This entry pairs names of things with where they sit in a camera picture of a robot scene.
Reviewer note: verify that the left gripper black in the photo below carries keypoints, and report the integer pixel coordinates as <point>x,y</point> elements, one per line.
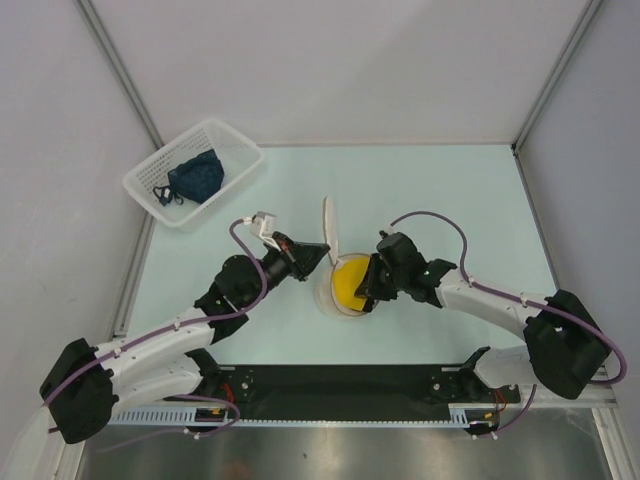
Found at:
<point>304,258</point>

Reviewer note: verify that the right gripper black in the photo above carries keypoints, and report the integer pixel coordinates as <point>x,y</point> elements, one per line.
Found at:
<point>369,286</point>

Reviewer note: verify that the beige mesh laundry bag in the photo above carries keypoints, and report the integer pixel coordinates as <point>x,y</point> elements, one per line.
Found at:
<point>335,290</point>

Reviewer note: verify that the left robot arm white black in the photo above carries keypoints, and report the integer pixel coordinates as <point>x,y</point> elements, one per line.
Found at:
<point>88,385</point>

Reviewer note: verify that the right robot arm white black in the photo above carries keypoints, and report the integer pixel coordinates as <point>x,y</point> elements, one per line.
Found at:
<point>562,348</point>

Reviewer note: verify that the dark blue bra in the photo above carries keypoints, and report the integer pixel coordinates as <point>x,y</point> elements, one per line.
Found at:
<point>197,180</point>

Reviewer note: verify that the white plastic perforated basket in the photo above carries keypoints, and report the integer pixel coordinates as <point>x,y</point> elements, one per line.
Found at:
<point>241,158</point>

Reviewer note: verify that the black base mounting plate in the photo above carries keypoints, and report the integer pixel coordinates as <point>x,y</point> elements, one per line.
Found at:
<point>350,392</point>

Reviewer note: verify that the white slotted cable duct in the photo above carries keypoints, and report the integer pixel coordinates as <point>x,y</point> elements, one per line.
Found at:
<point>192,416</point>

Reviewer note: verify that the left aluminium frame post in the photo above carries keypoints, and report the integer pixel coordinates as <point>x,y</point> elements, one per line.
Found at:
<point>97,29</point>

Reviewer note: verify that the aluminium frame post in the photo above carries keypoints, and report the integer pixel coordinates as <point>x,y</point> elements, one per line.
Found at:
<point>97,29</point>
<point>579,31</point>

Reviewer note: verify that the right aluminium frame post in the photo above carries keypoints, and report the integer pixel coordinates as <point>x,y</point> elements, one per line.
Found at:
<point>579,31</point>

